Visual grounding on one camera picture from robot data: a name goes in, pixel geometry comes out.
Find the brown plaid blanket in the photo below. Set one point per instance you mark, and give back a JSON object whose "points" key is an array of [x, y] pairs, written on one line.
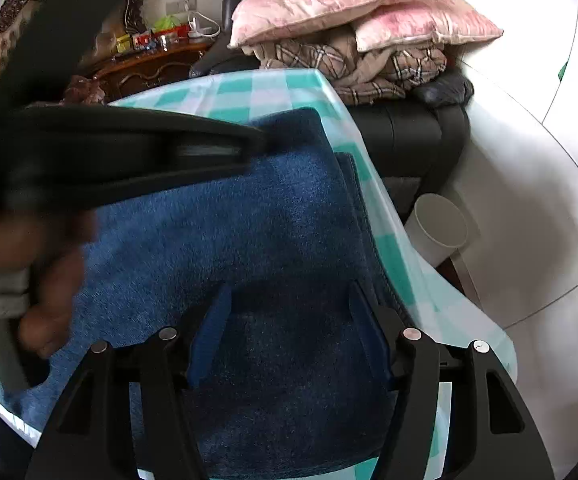
{"points": [[319, 57]]}

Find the white waste bin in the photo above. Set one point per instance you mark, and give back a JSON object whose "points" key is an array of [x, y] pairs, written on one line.
{"points": [[434, 240]]}

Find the large pink pillow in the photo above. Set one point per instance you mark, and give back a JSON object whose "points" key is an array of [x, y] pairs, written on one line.
{"points": [[319, 5]]}

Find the green white checkered tablecloth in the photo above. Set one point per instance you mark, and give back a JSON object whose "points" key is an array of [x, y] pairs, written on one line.
{"points": [[269, 87]]}

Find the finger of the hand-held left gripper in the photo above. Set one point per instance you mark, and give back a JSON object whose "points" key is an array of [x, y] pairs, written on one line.
{"points": [[144, 135]]}

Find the green packet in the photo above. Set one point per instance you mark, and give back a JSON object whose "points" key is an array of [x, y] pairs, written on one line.
{"points": [[166, 23]]}

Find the dark wooden nightstand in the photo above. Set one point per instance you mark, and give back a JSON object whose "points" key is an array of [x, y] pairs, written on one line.
{"points": [[154, 67]]}

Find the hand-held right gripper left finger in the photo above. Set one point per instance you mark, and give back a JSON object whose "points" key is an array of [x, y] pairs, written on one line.
{"points": [[209, 340]]}

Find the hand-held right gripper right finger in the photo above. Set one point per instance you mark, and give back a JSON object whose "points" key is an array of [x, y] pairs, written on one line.
{"points": [[369, 332]]}

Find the blue pants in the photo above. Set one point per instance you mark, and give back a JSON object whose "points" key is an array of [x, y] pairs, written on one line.
{"points": [[244, 220]]}

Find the yellow box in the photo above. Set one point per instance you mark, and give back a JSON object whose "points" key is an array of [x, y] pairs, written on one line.
{"points": [[124, 43]]}

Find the dark jacket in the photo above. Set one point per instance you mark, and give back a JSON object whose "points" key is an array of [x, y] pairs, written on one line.
{"points": [[444, 90]]}

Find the small pink pillow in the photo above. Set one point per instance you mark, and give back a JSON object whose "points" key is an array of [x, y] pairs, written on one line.
{"points": [[419, 30]]}

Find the person's left hand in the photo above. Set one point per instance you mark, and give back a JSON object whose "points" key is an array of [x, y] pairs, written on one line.
{"points": [[54, 285]]}

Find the red toy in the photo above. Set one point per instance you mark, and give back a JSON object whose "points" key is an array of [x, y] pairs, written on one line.
{"points": [[144, 41]]}

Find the wall outlet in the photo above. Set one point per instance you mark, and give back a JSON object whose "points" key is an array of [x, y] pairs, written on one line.
{"points": [[181, 5]]}

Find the black leather chair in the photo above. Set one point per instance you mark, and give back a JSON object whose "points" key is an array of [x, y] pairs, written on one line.
{"points": [[399, 130]]}

